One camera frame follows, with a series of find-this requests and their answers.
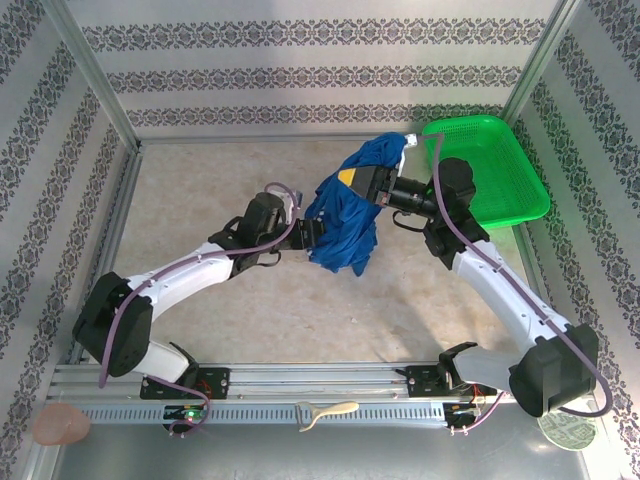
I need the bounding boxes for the blue t-shirt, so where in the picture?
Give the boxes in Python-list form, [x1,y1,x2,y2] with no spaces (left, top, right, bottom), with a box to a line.
[303,130,409,277]

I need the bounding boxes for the green plastic basket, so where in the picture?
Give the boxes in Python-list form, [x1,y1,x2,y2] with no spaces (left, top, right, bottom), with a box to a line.
[422,114,552,231]

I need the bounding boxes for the beige peeler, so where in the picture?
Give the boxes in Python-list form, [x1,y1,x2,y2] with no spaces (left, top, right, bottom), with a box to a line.
[294,400,361,434]

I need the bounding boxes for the small circuit board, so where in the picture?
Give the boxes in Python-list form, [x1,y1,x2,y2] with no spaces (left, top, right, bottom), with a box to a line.
[444,399,489,420]
[163,404,209,424]

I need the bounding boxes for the round printed disc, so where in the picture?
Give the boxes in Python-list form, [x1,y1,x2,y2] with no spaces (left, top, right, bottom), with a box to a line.
[537,407,599,451]

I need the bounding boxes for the pink translucent cup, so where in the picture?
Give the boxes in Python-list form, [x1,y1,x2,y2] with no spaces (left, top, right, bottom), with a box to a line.
[32,403,92,446]

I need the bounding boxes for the aluminium wall-foot rail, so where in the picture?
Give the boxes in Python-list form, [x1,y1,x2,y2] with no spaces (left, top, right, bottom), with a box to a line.
[137,132,396,147]

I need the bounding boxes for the aluminium side rail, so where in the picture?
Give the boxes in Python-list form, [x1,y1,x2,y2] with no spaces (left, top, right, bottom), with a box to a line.
[512,219,569,361]
[67,142,146,366]

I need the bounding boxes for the aluminium corner post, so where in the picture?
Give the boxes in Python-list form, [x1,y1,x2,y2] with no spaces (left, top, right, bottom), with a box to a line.
[499,0,586,122]
[39,0,144,151]

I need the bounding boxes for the aluminium mounting rail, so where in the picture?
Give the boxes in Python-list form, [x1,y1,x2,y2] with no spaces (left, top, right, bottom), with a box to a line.
[47,362,594,401]

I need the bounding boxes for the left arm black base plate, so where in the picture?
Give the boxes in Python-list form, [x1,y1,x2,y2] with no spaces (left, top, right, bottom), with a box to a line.
[139,367,231,401]

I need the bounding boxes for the slotted cable duct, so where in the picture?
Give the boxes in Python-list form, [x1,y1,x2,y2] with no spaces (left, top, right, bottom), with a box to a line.
[79,402,449,426]

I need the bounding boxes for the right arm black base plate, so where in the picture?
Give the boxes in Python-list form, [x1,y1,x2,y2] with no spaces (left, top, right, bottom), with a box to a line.
[404,364,499,399]

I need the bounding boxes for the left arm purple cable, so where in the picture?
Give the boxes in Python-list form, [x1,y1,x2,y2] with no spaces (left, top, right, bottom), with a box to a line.
[99,182,304,439]

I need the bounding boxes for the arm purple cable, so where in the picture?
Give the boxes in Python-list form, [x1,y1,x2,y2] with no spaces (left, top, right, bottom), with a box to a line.
[422,132,614,436]
[99,182,304,439]

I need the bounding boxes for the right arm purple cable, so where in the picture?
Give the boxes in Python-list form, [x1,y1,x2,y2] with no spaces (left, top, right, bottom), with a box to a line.
[422,132,614,436]

